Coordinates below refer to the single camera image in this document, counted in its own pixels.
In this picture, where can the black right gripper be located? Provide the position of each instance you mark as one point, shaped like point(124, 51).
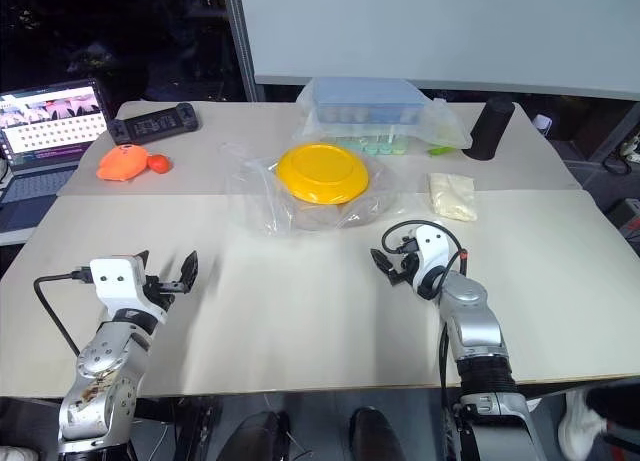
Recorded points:
point(407, 265)

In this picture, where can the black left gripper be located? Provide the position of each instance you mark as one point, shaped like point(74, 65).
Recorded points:
point(159, 287)

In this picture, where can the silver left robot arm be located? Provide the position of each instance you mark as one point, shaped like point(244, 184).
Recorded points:
point(107, 366)

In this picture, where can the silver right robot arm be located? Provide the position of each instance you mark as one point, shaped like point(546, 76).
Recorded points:
point(475, 341)

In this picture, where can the white folded cloth packet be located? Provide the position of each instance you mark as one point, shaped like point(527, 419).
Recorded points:
point(452, 196)

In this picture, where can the small orange-red ball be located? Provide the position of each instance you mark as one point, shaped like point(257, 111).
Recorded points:
point(160, 163)

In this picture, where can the clear plastic bag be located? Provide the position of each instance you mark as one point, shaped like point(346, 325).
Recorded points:
point(260, 191)

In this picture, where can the small green piece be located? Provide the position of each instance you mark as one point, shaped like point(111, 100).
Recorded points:
point(439, 151)

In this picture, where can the black handheld controller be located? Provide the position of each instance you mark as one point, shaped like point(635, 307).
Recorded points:
point(152, 124)

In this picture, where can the dark rounded shape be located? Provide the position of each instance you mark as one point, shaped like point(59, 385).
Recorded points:
point(376, 436)

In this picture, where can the blue-lidded clear plastic box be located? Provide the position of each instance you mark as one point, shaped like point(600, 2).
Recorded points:
point(367, 101)

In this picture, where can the black cylindrical speaker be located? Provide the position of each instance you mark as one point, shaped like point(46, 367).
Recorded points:
point(487, 131)

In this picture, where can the open laptop computer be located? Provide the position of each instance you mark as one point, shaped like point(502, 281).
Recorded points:
point(45, 131)

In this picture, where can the large white board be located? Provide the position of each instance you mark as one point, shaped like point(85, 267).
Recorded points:
point(440, 31)

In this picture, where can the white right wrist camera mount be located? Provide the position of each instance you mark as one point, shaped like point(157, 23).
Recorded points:
point(433, 253)

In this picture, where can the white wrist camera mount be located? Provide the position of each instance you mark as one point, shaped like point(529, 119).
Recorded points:
point(433, 253)
point(119, 277)

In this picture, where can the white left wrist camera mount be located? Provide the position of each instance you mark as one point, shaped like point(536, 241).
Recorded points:
point(119, 277)

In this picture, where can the grey metal post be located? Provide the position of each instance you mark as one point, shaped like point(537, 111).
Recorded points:
point(242, 46)

